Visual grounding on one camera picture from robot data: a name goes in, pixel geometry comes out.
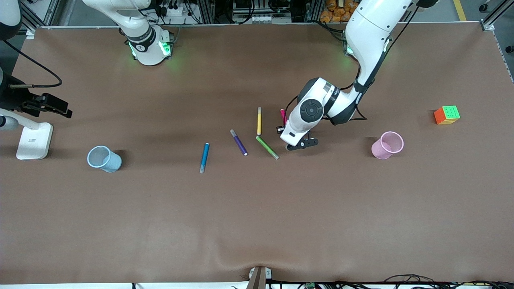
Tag blue marker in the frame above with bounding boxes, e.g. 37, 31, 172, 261
200, 142, 210, 174

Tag green marker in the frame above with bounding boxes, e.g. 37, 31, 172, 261
256, 136, 279, 160

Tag white rectangular stand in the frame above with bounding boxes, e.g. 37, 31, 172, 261
0, 108, 54, 160

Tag purple marker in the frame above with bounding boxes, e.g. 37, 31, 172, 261
230, 129, 248, 156

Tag light blue mesh cup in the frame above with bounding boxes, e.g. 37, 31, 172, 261
87, 145, 122, 173

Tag pink mesh cup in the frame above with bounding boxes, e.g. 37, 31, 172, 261
371, 131, 404, 160

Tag bag of orange items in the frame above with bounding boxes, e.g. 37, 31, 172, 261
320, 0, 361, 23

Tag white power strip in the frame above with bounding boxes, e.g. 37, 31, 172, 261
159, 4, 193, 17

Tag colourful puzzle cube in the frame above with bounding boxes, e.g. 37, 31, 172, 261
434, 105, 461, 125

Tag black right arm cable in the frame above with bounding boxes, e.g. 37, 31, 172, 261
3, 39, 63, 89

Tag aluminium frame profile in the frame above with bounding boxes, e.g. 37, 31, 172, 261
480, 0, 514, 31
20, 0, 61, 39

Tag metal bracket with brown post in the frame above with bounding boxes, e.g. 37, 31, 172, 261
246, 266, 272, 289

